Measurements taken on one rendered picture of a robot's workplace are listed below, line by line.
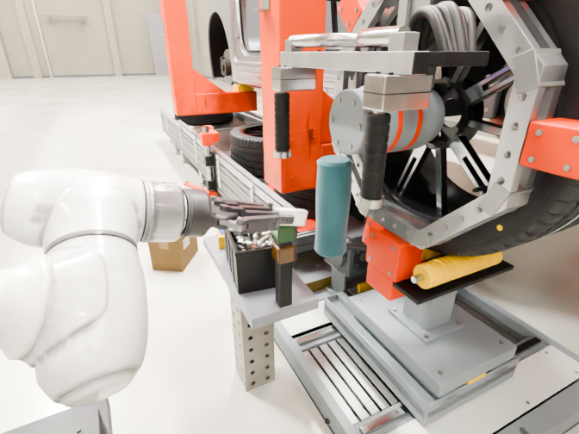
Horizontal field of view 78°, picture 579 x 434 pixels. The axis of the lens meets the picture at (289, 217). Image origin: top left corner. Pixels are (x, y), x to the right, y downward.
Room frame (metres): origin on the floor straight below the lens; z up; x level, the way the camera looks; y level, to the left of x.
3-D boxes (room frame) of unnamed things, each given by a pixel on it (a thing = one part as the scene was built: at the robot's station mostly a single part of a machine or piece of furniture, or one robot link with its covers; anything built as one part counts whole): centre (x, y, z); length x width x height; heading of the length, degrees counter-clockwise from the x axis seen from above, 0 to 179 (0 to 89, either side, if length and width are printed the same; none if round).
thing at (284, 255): (0.67, 0.01, 0.59); 0.04 x 0.04 x 0.04; 26
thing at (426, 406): (0.93, -0.40, 0.13); 0.50 x 0.36 x 0.10; 26
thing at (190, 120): (4.26, 0.98, 0.39); 0.66 x 0.66 x 0.24
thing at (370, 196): (0.55, -0.13, 0.83); 0.04 x 0.04 x 0.16
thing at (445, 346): (0.89, -0.42, 0.32); 0.40 x 0.30 x 0.28; 26
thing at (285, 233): (0.67, 0.01, 0.64); 0.04 x 0.04 x 0.04; 26
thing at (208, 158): (2.34, 0.54, 0.30); 0.09 x 0.05 x 0.50; 26
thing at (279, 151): (0.86, 0.02, 0.83); 0.04 x 0.04 x 0.16
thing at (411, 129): (0.78, -0.20, 0.85); 0.21 x 0.14 x 0.14; 116
